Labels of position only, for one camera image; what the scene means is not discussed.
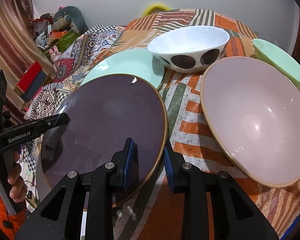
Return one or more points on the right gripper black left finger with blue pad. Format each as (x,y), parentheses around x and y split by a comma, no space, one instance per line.
(59,215)

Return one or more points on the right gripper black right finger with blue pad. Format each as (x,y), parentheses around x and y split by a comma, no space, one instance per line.
(215,206)

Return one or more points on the dark purple plate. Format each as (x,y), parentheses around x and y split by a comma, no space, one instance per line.
(103,113)

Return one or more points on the mint green plate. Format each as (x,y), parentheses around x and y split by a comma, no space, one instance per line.
(136,62)

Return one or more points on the person's left hand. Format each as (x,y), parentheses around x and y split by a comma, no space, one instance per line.
(19,189)

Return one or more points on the orange sleeve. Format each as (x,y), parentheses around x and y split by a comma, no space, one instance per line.
(10,224)

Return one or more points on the red and blue box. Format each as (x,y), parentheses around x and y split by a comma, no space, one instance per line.
(31,81)

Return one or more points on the striped red beige curtain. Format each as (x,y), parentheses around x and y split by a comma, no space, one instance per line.
(18,50)

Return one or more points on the pink bunny toy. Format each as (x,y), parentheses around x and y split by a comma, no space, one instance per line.
(55,57)

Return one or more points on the large pink bowl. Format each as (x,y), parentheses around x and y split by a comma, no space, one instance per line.
(253,111)

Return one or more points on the patterned checkered bed quilt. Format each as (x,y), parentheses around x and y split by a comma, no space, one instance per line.
(74,65)

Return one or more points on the green cardboard box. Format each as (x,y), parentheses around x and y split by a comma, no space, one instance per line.
(61,39)

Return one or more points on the grey stuffed toy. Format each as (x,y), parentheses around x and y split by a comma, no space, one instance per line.
(71,17)

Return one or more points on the mint green bowl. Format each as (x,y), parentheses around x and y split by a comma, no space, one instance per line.
(278,58)

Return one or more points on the white bowl black dots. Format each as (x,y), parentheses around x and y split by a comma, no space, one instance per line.
(190,49)

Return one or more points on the yellow chair back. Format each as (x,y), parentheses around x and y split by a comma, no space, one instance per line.
(156,7)

